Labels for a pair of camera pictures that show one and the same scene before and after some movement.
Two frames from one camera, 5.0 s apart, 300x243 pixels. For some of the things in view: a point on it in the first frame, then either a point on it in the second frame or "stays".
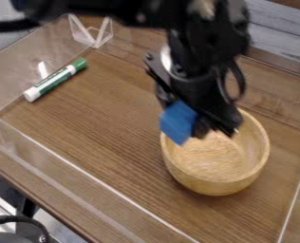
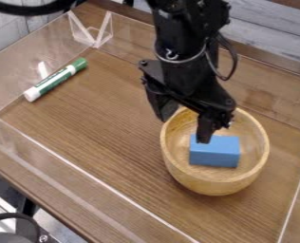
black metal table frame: (1, 186) stays
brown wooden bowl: (218, 165) stays
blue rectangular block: (178, 120) -> (222, 152)
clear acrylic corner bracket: (90, 36) stays
